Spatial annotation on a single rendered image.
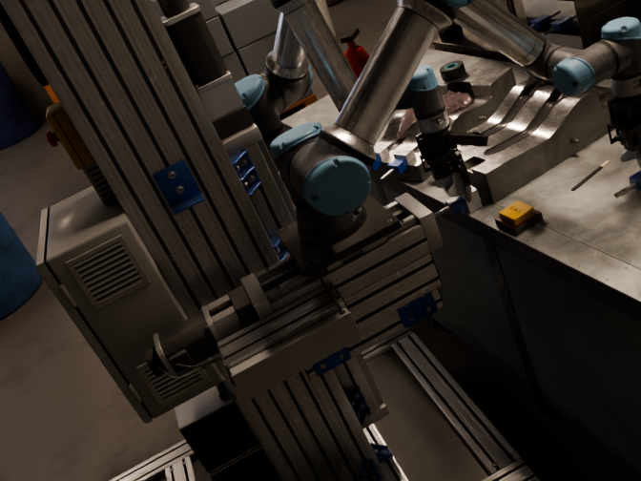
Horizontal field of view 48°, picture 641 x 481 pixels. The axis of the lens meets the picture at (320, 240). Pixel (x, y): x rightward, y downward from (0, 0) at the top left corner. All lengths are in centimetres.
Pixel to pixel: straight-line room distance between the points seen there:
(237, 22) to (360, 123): 393
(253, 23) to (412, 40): 393
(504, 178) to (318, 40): 60
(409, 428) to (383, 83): 120
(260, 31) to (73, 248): 383
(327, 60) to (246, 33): 357
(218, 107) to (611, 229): 90
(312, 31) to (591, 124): 80
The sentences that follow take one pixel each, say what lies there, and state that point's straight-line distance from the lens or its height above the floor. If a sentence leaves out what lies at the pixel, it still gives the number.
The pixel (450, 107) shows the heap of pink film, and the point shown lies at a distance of 226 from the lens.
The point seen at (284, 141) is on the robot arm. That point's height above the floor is 127.
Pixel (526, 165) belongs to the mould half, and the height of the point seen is 85.
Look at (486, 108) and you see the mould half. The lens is 230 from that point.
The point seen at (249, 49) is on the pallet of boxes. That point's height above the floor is 64.
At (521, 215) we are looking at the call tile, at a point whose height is 84.
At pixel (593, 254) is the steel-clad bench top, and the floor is 80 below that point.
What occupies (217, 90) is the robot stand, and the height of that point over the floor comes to 136.
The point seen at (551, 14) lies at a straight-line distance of 276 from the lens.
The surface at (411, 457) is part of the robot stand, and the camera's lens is 213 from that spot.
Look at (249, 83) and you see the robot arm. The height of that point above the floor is 127.
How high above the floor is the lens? 175
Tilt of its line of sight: 28 degrees down
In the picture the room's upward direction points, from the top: 24 degrees counter-clockwise
